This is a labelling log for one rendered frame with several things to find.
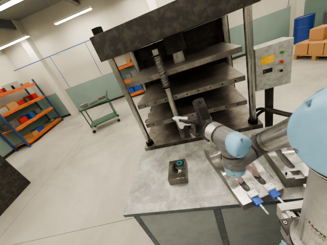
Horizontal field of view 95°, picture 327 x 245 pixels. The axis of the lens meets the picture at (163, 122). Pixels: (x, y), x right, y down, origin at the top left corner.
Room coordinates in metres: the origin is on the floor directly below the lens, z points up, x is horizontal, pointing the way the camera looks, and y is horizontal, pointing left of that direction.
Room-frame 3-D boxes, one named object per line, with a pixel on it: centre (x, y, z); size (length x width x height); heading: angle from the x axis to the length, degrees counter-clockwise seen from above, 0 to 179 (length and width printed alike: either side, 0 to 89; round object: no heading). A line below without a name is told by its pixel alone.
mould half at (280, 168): (0.73, -0.75, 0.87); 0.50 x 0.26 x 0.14; 164
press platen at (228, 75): (1.78, -0.42, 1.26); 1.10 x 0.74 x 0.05; 74
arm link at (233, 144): (0.39, -0.19, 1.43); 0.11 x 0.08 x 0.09; 14
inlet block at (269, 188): (0.47, -0.45, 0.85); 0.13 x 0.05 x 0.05; 2
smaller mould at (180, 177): (0.92, 0.03, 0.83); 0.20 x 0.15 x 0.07; 164
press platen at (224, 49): (1.79, -0.43, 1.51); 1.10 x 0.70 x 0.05; 74
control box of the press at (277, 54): (1.35, -1.14, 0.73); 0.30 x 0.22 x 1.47; 74
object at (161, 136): (1.74, -0.41, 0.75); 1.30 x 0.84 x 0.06; 74
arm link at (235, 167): (0.40, -0.21, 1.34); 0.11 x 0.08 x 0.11; 104
